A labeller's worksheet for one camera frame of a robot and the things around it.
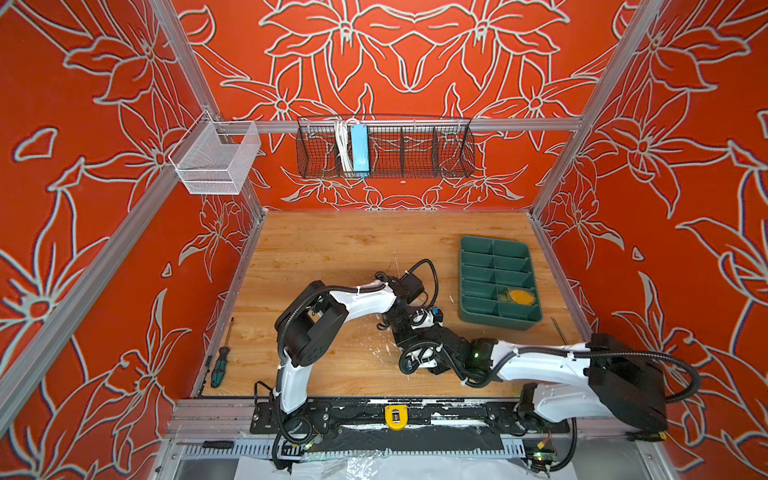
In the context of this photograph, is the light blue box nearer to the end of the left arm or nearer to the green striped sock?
the end of the left arm

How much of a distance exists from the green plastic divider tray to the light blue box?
0.44 metres

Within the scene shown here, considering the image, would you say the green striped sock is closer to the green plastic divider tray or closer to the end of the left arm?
the green plastic divider tray

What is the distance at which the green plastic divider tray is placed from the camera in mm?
871

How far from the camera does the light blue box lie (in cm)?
90

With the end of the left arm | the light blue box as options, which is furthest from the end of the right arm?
the light blue box

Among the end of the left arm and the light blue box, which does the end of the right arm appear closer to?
the end of the left arm

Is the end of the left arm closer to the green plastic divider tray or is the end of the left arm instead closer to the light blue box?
the green plastic divider tray

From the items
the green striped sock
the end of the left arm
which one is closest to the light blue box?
the end of the left arm

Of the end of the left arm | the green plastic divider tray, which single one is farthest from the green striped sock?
the end of the left arm

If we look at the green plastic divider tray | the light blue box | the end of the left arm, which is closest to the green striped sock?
the green plastic divider tray

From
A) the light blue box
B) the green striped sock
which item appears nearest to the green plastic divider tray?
the green striped sock

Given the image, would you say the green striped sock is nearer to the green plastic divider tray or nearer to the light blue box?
the green plastic divider tray
